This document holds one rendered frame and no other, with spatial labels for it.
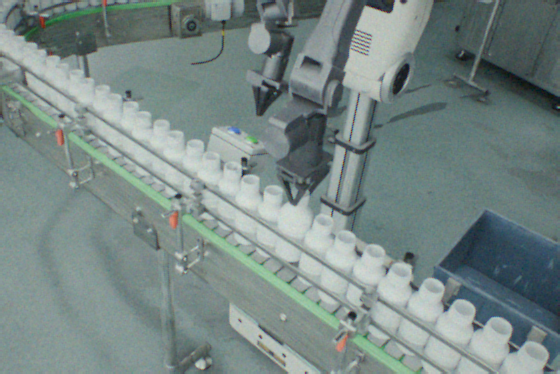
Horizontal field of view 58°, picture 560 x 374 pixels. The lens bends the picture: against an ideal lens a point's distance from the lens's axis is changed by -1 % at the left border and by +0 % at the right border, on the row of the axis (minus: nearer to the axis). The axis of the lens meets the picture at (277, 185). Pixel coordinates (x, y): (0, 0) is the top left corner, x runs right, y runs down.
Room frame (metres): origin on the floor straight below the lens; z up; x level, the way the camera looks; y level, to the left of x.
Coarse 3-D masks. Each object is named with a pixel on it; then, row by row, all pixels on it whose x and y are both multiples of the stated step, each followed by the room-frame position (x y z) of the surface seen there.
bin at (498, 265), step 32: (480, 224) 1.12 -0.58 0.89; (512, 224) 1.08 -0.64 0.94; (448, 256) 0.94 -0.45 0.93; (480, 256) 1.10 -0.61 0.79; (512, 256) 1.05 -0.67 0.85; (544, 256) 1.01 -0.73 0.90; (448, 288) 0.83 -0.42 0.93; (480, 288) 1.03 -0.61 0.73; (512, 288) 1.03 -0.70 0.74; (544, 288) 0.99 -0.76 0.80; (480, 320) 0.80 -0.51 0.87; (512, 320) 0.76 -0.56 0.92; (544, 320) 0.93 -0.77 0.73; (512, 352) 0.74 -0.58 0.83
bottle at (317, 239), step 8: (320, 216) 0.76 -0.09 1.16; (328, 216) 0.76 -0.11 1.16; (320, 224) 0.73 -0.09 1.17; (328, 224) 0.76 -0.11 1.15; (312, 232) 0.74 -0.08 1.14; (320, 232) 0.73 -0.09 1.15; (328, 232) 0.73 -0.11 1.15; (304, 240) 0.74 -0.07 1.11; (312, 240) 0.73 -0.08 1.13; (320, 240) 0.73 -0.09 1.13; (328, 240) 0.73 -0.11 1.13; (312, 248) 0.72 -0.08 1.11; (320, 248) 0.72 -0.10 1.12; (304, 256) 0.73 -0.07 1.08; (320, 256) 0.72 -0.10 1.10; (304, 264) 0.73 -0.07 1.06; (312, 264) 0.72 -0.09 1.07; (320, 264) 0.72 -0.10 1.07; (304, 272) 0.73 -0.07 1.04; (312, 272) 0.72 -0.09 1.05; (320, 272) 0.72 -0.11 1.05; (304, 280) 0.72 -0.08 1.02
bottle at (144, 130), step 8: (144, 112) 1.08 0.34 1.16; (136, 120) 1.05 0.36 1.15; (144, 120) 1.05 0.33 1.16; (136, 128) 1.05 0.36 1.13; (144, 128) 1.05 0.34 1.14; (152, 128) 1.06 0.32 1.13; (136, 136) 1.04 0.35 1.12; (144, 136) 1.04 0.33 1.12; (136, 144) 1.04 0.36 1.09; (136, 152) 1.04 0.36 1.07; (144, 152) 1.03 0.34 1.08; (144, 160) 1.03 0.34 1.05; (136, 168) 1.04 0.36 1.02
